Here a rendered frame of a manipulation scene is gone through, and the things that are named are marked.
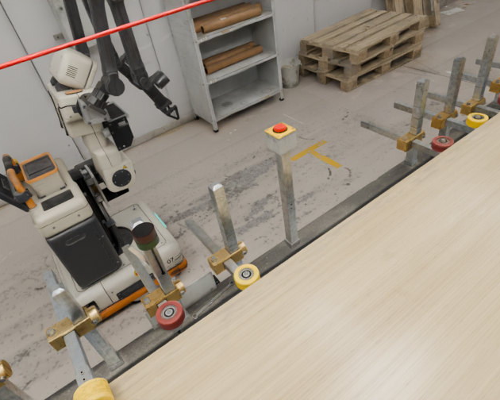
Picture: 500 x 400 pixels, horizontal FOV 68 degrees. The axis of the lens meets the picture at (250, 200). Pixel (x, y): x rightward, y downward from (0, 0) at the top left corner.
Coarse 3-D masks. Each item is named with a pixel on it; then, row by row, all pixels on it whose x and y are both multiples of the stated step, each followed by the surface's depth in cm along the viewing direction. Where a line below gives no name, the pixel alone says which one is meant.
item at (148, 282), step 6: (126, 246) 137; (126, 252) 135; (132, 252) 134; (132, 258) 132; (132, 264) 130; (138, 264) 129; (138, 270) 127; (144, 270) 127; (144, 276) 125; (150, 276) 125; (144, 282) 123; (150, 282) 123; (150, 288) 121; (156, 288) 120; (174, 330) 109
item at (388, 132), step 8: (368, 128) 179; (376, 128) 175; (384, 128) 173; (384, 136) 173; (392, 136) 169; (400, 136) 166; (416, 144) 160; (424, 144) 158; (432, 152) 155; (440, 152) 152
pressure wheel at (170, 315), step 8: (168, 304) 109; (176, 304) 109; (160, 312) 107; (168, 312) 106; (176, 312) 106; (184, 312) 109; (160, 320) 105; (168, 320) 105; (176, 320) 105; (168, 328) 105
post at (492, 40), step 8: (488, 40) 167; (496, 40) 166; (488, 48) 168; (488, 56) 170; (488, 64) 172; (480, 72) 176; (488, 72) 176; (480, 80) 178; (480, 88) 180; (472, 96) 185; (480, 96) 182
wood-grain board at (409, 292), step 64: (448, 192) 128; (320, 256) 115; (384, 256) 111; (448, 256) 108; (256, 320) 101; (320, 320) 99; (384, 320) 96; (448, 320) 93; (128, 384) 93; (192, 384) 91; (256, 384) 88; (320, 384) 86; (384, 384) 84; (448, 384) 82
